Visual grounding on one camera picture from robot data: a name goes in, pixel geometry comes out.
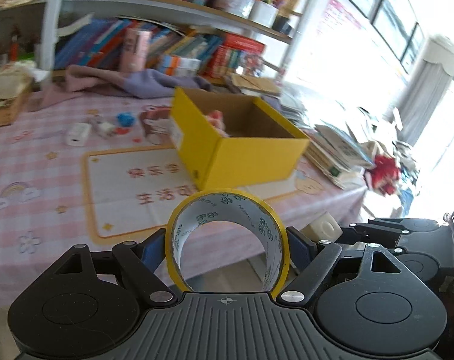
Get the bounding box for yellow tape roll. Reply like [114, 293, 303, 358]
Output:
[164, 189, 290, 297]

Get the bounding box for yellow cardboard box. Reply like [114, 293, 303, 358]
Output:
[170, 88, 309, 190]

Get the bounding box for small white plug charger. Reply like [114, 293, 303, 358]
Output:
[91, 118, 115, 139]

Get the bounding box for blue plastic bag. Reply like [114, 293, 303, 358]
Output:
[116, 112, 136, 128]

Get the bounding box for pink plush pig toy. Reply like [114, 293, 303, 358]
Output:
[204, 110, 229, 137]

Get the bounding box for white square charger block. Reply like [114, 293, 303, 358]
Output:
[300, 212, 343, 242]

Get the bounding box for stack of books and papers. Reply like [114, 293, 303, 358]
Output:
[226, 72, 419, 196]

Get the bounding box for pink checked tablecloth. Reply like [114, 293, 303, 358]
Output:
[0, 95, 366, 308]

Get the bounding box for brown envelope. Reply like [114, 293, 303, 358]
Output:
[230, 73, 281, 95]

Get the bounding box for orange white box lower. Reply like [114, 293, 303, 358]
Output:
[157, 67, 198, 77]

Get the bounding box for orange white box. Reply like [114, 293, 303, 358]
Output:
[157, 67, 198, 77]
[159, 55, 201, 70]

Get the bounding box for pink purple cloth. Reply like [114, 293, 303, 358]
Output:
[26, 65, 212, 112]

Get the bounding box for orange white box upper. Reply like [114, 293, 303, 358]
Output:
[159, 55, 201, 70]

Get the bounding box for pink cylindrical device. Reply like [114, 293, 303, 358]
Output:
[120, 28, 151, 73]

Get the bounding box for row of blue books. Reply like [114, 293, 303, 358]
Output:
[53, 19, 132, 70]

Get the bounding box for red dictionary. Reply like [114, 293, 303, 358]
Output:
[223, 33, 265, 55]

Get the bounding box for white tissue pack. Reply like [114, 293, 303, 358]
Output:
[0, 60, 50, 99]

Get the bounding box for white bookshelf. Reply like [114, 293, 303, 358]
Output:
[0, 0, 313, 72]

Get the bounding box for white pen holder box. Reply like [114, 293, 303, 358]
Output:
[248, 0, 278, 28]

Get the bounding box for alphabet wall poster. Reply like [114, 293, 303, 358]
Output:
[323, 0, 362, 29]

